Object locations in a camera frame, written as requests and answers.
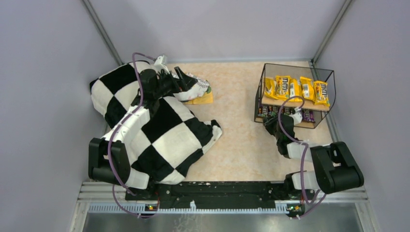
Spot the purple m&m bag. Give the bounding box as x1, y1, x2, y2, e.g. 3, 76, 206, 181
268, 105, 279, 116
257, 105, 269, 118

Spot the yellow candy bag barcode side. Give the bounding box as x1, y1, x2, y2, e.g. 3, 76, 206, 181
264, 78, 278, 99

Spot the yellow m&m bag front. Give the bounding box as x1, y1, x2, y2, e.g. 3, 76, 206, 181
275, 75, 291, 101

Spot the yellow m&m bag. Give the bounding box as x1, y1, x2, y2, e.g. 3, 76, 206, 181
313, 81, 330, 107
275, 75, 291, 101

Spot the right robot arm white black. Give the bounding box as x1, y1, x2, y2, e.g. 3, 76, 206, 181
263, 114, 365, 194

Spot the yellow candy bag shelf left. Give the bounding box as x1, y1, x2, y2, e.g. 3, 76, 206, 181
289, 78, 303, 102

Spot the yellow candy bag shelf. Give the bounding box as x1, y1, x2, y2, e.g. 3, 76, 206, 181
299, 76, 315, 101
289, 78, 303, 102

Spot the yellow candy bag shelf middle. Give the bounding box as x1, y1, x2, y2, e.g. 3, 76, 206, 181
299, 76, 315, 101

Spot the yellow m&m bag on shelf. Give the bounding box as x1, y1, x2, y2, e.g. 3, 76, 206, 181
313, 81, 330, 107

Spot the animal print white cloth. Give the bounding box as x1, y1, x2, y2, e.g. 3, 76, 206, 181
174, 72, 211, 102

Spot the yellow cloth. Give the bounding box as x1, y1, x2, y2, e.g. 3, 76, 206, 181
184, 91, 214, 104

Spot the black white checkered cloth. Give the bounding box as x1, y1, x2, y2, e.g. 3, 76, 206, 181
89, 62, 223, 186

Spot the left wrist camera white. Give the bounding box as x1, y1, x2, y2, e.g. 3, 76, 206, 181
153, 55, 169, 73

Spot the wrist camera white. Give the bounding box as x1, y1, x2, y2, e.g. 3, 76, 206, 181
153, 55, 169, 73
290, 108, 303, 125

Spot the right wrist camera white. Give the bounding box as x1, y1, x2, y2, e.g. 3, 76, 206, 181
290, 108, 303, 125

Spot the black wire mesh shelf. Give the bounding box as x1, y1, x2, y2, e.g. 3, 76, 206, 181
254, 63, 336, 129

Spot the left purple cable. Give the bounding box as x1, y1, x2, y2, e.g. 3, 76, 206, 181
107, 52, 158, 219

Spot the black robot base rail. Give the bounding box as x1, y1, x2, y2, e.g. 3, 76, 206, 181
125, 181, 303, 210

